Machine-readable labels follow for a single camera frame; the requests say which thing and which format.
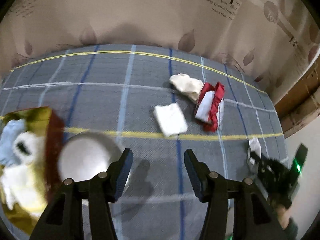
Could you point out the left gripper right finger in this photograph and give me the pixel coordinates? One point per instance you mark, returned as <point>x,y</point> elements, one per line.
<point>198,175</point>

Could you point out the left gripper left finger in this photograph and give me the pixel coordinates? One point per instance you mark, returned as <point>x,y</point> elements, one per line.
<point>117,175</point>

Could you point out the small white cloth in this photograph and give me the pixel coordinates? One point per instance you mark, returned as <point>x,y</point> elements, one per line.
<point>253,149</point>

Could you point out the white foam sponge block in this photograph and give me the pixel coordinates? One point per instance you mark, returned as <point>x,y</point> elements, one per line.
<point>170,119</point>

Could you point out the red and white satin cloth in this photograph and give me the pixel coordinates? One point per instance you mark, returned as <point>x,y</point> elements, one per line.
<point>210,106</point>

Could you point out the person's hand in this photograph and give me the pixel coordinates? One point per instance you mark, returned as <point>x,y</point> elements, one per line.
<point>284,216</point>

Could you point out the grey plaid tablecloth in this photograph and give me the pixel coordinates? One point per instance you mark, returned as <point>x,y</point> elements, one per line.
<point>114,89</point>

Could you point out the cream crumpled cloth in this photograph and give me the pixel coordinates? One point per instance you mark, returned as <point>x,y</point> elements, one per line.
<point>187,85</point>

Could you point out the light blue cloth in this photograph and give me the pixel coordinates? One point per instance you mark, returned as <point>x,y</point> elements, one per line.
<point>9,134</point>

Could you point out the beige leaf-print curtain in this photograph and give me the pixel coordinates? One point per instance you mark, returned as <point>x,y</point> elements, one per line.
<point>273,41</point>

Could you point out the wooden door frame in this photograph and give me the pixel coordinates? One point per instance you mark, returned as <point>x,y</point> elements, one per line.
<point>300,105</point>

